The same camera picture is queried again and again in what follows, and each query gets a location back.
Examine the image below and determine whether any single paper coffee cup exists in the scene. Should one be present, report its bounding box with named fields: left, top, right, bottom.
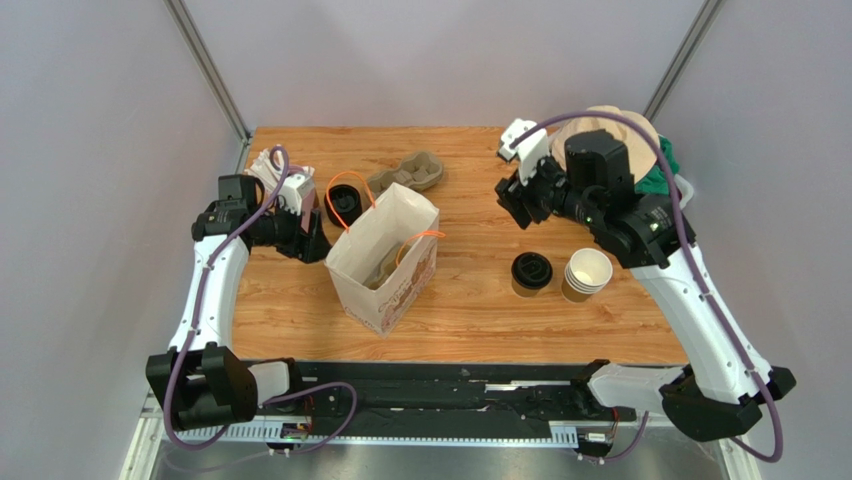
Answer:
left=511, top=279, right=548, bottom=298

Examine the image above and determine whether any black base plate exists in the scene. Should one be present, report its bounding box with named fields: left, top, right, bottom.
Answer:
left=260, top=361, right=640, bottom=440

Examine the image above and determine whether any grey pulp cup carrier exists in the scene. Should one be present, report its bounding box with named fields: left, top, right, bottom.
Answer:
left=364, top=255, right=397, bottom=290

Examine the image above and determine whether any green cloth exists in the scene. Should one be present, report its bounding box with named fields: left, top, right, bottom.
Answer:
left=635, top=135, right=680, bottom=197

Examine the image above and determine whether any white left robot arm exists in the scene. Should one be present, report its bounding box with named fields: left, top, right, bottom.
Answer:
left=145, top=168, right=331, bottom=432

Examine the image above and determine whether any pink cup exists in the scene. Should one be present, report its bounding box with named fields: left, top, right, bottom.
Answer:
left=284, top=175, right=317, bottom=210

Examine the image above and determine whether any beige bucket hat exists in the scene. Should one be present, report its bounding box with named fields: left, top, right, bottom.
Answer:
left=551, top=105, right=662, bottom=184

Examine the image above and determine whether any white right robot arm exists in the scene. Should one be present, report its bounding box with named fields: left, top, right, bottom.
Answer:
left=496, top=121, right=796, bottom=442

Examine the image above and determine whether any white plastic basket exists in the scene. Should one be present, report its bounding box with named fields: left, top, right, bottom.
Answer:
left=674, top=174, right=695, bottom=210

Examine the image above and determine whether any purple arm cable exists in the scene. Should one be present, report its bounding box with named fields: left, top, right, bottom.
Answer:
left=509, top=111, right=785, bottom=464
left=162, top=143, right=359, bottom=457

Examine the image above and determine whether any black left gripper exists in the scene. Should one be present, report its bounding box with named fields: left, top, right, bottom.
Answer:
left=251, top=198, right=335, bottom=264

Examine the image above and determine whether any stack of paper cups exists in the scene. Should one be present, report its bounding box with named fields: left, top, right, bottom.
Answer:
left=561, top=248, right=614, bottom=303

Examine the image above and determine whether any white paper takeout bag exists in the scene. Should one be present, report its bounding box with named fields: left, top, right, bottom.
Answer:
left=324, top=184, right=446, bottom=338

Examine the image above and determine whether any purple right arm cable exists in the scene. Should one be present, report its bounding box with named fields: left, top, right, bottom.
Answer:
left=509, top=111, right=785, bottom=464

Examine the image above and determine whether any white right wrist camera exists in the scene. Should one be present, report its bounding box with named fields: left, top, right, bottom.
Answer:
left=496, top=118, right=550, bottom=186

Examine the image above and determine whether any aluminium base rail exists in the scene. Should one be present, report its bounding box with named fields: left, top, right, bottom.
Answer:
left=120, top=364, right=760, bottom=479

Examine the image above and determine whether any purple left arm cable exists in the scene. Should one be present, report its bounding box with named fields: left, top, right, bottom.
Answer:
left=162, top=143, right=359, bottom=457

